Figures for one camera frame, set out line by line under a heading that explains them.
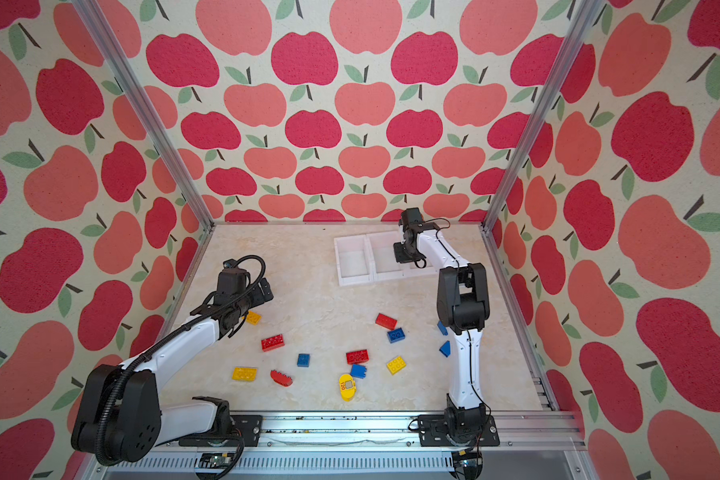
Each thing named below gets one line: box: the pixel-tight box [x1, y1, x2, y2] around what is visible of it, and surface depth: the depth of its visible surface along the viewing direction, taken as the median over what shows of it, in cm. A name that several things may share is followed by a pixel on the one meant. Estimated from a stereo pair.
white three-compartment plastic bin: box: [334, 231, 437, 287], surface depth 109 cm
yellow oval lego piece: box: [339, 374, 357, 402], surface depth 80 cm
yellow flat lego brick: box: [231, 367, 258, 381], surface depth 85 cm
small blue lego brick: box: [297, 353, 311, 367], surface depth 86 cm
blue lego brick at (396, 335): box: [387, 327, 406, 343], surface depth 92 cm
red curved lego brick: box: [270, 370, 293, 387], surface depth 84 cm
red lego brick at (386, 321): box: [375, 313, 398, 331], surface depth 95 cm
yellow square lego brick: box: [387, 356, 407, 375], surface depth 86 cm
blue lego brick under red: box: [350, 364, 367, 379], surface depth 86 cm
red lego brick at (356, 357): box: [346, 349, 370, 365], surface depth 87 cm
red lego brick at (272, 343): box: [261, 334, 285, 352], surface depth 89 cm
